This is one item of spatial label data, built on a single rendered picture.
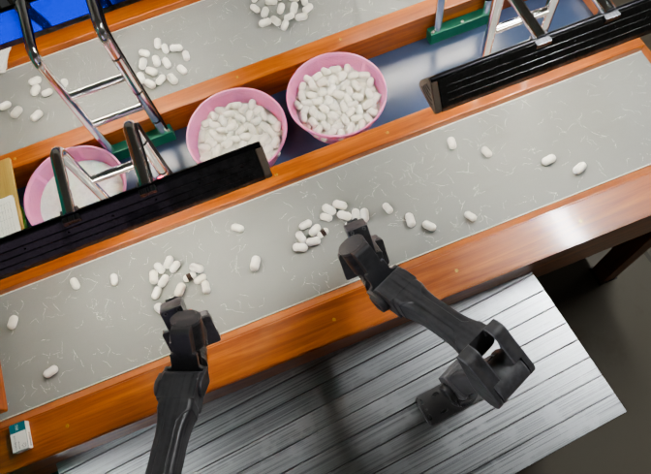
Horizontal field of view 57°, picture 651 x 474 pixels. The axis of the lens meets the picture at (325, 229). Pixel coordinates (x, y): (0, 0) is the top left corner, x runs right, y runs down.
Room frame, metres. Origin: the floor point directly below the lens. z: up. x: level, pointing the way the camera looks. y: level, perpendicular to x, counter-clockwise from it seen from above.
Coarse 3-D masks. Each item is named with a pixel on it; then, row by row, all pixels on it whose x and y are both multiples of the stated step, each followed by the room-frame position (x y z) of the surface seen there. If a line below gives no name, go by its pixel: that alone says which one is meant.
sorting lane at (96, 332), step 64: (640, 64) 0.84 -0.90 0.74; (448, 128) 0.78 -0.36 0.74; (512, 128) 0.74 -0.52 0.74; (576, 128) 0.70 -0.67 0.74; (640, 128) 0.66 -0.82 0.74; (320, 192) 0.68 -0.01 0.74; (384, 192) 0.64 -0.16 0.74; (448, 192) 0.60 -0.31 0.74; (512, 192) 0.56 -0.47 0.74; (576, 192) 0.53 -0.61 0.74; (128, 256) 0.62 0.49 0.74; (192, 256) 0.58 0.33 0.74; (320, 256) 0.51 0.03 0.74; (0, 320) 0.53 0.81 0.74; (64, 320) 0.49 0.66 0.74; (128, 320) 0.46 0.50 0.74; (256, 320) 0.39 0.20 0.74; (64, 384) 0.34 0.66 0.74
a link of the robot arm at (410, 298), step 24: (384, 288) 0.32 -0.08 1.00; (408, 288) 0.31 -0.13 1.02; (408, 312) 0.26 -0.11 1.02; (432, 312) 0.24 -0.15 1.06; (456, 312) 0.23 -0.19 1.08; (456, 336) 0.19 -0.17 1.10; (480, 336) 0.18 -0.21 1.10; (504, 336) 0.17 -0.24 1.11; (480, 360) 0.14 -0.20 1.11; (528, 360) 0.13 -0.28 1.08; (480, 384) 0.11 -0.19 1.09
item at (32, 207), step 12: (72, 156) 0.94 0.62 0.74; (84, 156) 0.94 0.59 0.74; (96, 156) 0.93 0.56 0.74; (108, 156) 0.91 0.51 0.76; (36, 180) 0.88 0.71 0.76; (48, 180) 0.89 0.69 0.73; (36, 192) 0.86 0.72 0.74; (24, 204) 0.81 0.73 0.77; (36, 204) 0.83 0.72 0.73; (36, 216) 0.79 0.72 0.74
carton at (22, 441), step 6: (12, 426) 0.26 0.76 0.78; (18, 426) 0.26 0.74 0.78; (24, 426) 0.26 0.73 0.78; (12, 432) 0.25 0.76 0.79; (18, 432) 0.25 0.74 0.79; (24, 432) 0.24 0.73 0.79; (30, 432) 0.25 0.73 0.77; (12, 438) 0.24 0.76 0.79; (18, 438) 0.23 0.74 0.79; (24, 438) 0.23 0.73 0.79; (30, 438) 0.23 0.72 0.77; (12, 444) 0.23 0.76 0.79; (18, 444) 0.22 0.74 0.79; (24, 444) 0.22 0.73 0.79; (30, 444) 0.22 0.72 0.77; (18, 450) 0.21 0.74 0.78; (24, 450) 0.21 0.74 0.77
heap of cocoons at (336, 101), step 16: (304, 80) 1.02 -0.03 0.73; (320, 80) 1.00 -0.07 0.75; (336, 80) 1.00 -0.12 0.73; (352, 80) 0.99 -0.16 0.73; (368, 80) 0.97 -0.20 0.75; (304, 96) 0.97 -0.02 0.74; (320, 96) 0.96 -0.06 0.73; (336, 96) 0.95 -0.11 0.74; (352, 96) 0.95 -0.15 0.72; (368, 96) 0.92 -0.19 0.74; (304, 112) 0.92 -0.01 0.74; (320, 112) 0.91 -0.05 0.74; (336, 112) 0.90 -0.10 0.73; (352, 112) 0.89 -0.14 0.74; (368, 112) 0.88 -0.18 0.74; (320, 128) 0.86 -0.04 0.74; (336, 128) 0.85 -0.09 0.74; (352, 128) 0.84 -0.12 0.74
